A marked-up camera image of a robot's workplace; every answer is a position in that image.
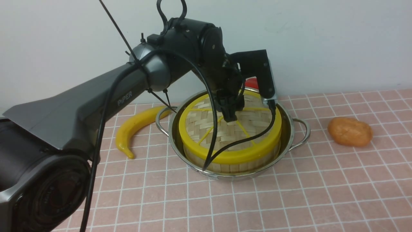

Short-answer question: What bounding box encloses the yellow bamboo steamer lid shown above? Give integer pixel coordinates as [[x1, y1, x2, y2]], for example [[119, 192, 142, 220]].
[[177, 90, 282, 157]]

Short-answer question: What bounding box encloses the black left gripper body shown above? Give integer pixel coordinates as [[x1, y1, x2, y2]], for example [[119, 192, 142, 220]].
[[206, 53, 245, 105]]

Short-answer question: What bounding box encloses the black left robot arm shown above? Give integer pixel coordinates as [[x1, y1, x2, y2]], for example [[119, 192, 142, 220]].
[[1, 18, 242, 232]]

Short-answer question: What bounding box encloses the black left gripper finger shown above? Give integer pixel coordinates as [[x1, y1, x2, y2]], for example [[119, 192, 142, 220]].
[[221, 101, 233, 123], [232, 98, 245, 121]]

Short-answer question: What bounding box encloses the yellow bamboo steamer basket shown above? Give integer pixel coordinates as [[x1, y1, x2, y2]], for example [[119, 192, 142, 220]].
[[182, 139, 282, 176]]

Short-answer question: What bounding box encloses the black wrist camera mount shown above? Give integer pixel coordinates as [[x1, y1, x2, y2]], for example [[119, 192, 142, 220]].
[[229, 49, 277, 108]]

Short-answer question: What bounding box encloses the orange-brown plastic potato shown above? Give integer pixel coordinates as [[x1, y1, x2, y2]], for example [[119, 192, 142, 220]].
[[328, 117, 373, 147]]

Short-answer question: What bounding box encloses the yellow plastic banana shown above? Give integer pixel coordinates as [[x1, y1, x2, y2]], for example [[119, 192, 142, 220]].
[[115, 107, 171, 160]]

